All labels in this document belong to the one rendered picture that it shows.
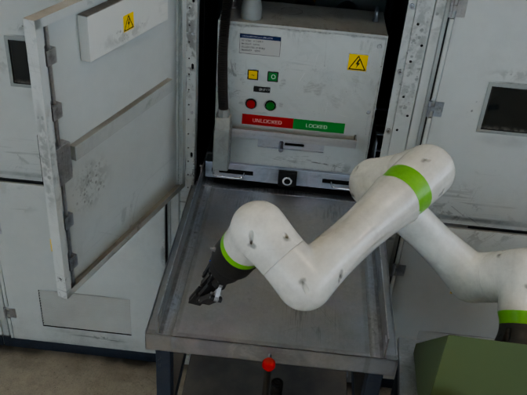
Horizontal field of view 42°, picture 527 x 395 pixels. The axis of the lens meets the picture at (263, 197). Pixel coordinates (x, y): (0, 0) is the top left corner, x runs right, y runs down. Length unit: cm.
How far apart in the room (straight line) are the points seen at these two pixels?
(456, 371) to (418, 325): 98
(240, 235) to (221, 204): 92
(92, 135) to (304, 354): 75
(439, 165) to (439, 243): 31
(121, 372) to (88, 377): 13
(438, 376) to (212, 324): 56
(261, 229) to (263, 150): 99
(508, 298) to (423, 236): 25
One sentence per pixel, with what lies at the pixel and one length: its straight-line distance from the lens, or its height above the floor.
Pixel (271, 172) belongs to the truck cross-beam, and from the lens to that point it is 225.
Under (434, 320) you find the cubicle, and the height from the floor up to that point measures 39.
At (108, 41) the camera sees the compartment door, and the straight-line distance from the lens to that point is 171.
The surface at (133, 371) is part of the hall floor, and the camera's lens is 281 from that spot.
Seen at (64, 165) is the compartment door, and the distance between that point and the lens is 168.
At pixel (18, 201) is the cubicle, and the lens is 247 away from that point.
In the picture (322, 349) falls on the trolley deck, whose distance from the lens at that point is 174.
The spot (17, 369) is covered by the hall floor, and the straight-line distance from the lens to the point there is 289.
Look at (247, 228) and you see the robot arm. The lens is 126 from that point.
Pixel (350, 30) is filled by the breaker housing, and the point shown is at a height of 139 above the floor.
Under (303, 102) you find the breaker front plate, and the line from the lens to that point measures 214.
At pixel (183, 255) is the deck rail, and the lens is 197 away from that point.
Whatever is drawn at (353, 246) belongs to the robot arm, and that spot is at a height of 129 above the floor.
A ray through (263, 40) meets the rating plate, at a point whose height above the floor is 135.
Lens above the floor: 208
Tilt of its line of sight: 34 degrees down
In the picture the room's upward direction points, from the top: 5 degrees clockwise
